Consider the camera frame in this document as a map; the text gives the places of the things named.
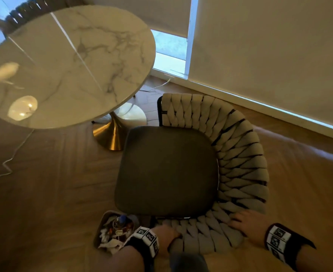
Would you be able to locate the person's left hand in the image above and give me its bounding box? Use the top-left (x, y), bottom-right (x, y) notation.
top-left (150, 223), bottom-right (182, 258)

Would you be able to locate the person's right hand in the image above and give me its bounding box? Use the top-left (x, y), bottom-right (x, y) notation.
top-left (227, 209), bottom-right (272, 248)

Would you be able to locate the clear plastic bottle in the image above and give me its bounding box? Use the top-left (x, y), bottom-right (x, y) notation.
top-left (112, 214), bottom-right (129, 231)

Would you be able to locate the grey woven armchair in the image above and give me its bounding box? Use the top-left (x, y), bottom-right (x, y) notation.
top-left (114, 93), bottom-right (270, 255)

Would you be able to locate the person's right forearm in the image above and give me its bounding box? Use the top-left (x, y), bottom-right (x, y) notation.
top-left (295, 243), bottom-right (333, 272)

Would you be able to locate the person's left forearm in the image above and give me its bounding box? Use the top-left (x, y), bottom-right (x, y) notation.
top-left (97, 246), bottom-right (146, 272)

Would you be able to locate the tan trash bin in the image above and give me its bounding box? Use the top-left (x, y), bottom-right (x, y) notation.
top-left (92, 210), bottom-right (140, 255)

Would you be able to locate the black left marker wristband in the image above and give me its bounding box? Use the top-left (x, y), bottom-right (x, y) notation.
top-left (122, 226), bottom-right (160, 272)

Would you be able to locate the black marker wristband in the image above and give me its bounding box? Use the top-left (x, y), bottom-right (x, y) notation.
top-left (264, 223), bottom-right (316, 271)
top-left (122, 226), bottom-right (160, 272)

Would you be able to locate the black right marker wristband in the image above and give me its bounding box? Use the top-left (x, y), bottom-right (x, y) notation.
top-left (264, 223), bottom-right (316, 271)

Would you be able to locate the grey trouser leg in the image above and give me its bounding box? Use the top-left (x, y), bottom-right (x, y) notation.
top-left (169, 252), bottom-right (209, 272)

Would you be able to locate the large beige roller blind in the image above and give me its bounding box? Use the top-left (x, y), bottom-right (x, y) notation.
top-left (188, 0), bottom-right (333, 131)

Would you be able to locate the window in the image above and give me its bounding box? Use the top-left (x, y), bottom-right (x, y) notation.
top-left (151, 0), bottom-right (200, 80)

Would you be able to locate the white marble table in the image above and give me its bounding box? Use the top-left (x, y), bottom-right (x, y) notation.
top-left (0, 5), bottom-right (157, 151)

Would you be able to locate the small beige roller blind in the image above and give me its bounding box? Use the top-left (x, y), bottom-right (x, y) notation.
top-left (81, 0), bottom-right (192, 39)

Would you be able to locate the gold table pedestal base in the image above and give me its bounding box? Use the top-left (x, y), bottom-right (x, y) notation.
top-left (92, 102), bottom-right (148, 151)

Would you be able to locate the white floor cable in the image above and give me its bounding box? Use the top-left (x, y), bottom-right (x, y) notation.
top-left (139, 78), bottom-right (171, 93)
top-left (0, 128), bottom-right (35, 184)

